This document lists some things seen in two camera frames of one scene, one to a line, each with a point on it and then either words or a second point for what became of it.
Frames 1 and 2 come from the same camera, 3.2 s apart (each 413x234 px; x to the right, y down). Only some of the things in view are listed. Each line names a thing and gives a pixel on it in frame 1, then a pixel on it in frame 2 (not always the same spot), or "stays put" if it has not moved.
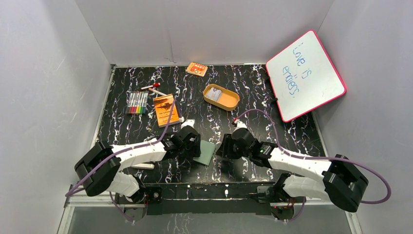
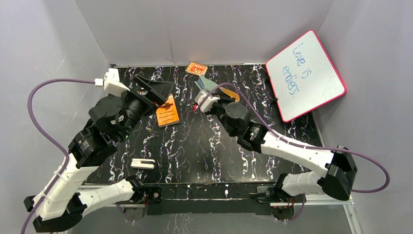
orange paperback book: x=163 y=106 stays put
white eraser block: x=143 y=166 stays put
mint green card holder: x=207 y=149 -> x=208 y=85
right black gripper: x=224 y=149 -> x=224 y=98
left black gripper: x=194 y=146 -> x=143 y=91
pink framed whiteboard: x=304 y=77 stays put
